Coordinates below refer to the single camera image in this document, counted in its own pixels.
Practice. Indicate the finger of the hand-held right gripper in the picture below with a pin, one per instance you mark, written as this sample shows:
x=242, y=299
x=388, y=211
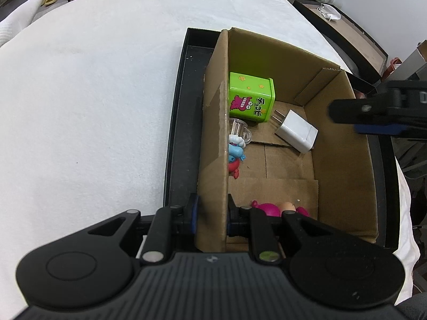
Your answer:
x=377, y=129
x=350, y=110

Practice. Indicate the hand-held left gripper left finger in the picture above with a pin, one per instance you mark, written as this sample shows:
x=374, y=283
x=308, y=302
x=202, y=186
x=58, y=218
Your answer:
x=195, y=215

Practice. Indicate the black framed board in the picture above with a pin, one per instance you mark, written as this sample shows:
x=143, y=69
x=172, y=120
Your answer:
x=353, y=40

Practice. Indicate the person's white sock foot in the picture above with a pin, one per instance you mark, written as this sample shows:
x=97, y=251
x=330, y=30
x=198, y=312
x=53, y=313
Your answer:
x=20, y=16

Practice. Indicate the green printed box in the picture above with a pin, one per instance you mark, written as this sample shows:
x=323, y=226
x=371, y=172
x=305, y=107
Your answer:
x=250, y=90

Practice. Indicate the black tray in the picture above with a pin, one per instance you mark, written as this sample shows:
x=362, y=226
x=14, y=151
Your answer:
x=183, y=140

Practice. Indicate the white charger plug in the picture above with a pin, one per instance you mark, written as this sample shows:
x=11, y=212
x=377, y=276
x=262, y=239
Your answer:
x=297, y=130

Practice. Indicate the small blue figurine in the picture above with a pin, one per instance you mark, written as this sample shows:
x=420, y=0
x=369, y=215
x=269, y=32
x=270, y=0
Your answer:
x=236, y=151

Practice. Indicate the white face mask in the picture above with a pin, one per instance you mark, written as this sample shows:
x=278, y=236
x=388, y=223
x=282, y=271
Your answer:
x=328, y=12

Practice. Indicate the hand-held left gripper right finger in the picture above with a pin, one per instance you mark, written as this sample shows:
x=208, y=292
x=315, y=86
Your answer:
x=233, y=220

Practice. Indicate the pink figurine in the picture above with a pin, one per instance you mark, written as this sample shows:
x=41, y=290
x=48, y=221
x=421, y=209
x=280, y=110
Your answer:
x=268, y=208

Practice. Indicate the small translucent toy mug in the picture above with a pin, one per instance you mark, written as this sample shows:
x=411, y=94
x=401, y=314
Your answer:
x=237, y=127

